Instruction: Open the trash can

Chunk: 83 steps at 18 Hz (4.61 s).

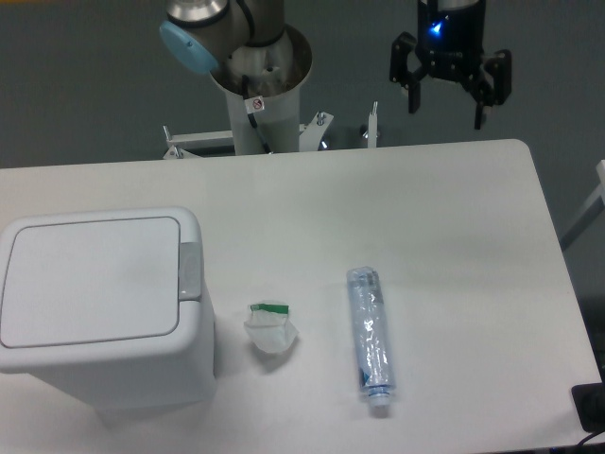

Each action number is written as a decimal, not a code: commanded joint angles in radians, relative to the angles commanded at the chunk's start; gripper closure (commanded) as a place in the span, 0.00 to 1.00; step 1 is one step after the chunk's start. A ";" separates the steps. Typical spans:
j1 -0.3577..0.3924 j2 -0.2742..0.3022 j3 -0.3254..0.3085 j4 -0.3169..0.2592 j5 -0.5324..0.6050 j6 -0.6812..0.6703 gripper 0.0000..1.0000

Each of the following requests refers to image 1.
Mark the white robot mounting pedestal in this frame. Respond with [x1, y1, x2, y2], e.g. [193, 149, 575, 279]
[211, 25, 312, 155]

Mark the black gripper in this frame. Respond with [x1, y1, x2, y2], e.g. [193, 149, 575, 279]
[389, 1, 511, 130]

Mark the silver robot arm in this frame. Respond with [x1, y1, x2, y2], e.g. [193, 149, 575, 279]
[160, 1, 512, 129]

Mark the crumpled white green wrapper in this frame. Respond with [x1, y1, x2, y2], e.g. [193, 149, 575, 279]
[244, 301, 299, 355]

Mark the grey lid push button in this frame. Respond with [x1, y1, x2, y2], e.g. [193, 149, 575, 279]
[179, 242, 203, 301]

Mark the crushed clear plastic bottle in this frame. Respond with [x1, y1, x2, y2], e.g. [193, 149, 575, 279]
[346, 267, 396, 411]

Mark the white trash can lid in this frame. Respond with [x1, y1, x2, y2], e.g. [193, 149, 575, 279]
[1, 217, 181, 348]

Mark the white frame bar right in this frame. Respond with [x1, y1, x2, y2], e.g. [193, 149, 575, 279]
[559, 160, 604, 252]

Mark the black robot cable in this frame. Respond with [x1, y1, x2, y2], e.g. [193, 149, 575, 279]
[240, 74, 275, 156]

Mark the white plastic trash can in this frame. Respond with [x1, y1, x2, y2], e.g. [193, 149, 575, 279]
[1, 207, 216, 410]

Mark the white metal base frame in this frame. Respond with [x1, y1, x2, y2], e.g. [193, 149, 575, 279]
[162, 100, 383, 160]

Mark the black device with cable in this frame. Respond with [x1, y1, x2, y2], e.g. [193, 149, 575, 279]
[571, 383, 604, 450]

